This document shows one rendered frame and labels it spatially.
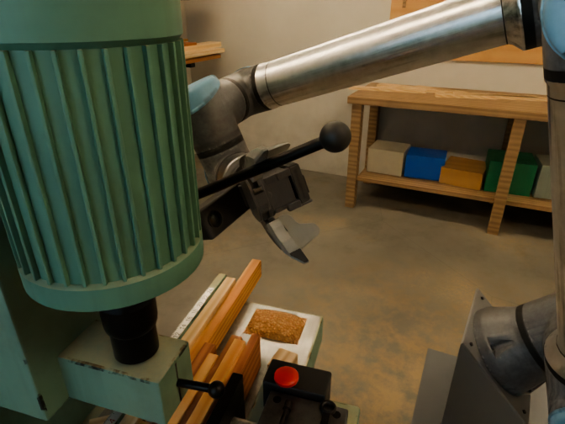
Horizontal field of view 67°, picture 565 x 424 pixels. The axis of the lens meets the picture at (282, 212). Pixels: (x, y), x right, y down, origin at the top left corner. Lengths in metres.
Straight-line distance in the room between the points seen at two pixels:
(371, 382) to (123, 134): 1.72
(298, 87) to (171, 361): 0.50
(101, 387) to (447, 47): 0.65
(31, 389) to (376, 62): 0.65
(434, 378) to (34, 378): 0.96
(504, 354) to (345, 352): 1.14
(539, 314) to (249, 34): 3.50
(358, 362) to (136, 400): 1.55
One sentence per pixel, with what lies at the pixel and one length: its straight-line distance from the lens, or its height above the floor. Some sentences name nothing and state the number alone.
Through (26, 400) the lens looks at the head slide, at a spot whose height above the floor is 1.02.
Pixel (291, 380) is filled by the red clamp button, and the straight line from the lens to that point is 0.54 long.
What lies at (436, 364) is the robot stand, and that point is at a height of 0.55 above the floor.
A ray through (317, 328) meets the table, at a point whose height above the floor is 0.90.
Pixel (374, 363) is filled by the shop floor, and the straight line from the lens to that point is 2.03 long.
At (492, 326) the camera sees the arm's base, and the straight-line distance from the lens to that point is 1.02.
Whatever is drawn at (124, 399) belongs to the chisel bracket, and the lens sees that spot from 0.57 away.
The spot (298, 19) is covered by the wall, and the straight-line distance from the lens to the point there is 3.86.
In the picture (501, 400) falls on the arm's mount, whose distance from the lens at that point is 1.05.
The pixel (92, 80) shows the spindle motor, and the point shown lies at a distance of 0.34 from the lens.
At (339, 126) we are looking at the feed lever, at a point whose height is 1.31.
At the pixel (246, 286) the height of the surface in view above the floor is 0.93.
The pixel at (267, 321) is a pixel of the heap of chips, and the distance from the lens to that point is 0.78.
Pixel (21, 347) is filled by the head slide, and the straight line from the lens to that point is 0.54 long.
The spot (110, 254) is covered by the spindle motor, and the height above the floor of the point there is 1.24.
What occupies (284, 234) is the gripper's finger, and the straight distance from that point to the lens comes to 0.57.
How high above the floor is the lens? 1.43
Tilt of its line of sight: 26 degrees down
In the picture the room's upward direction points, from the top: straight up
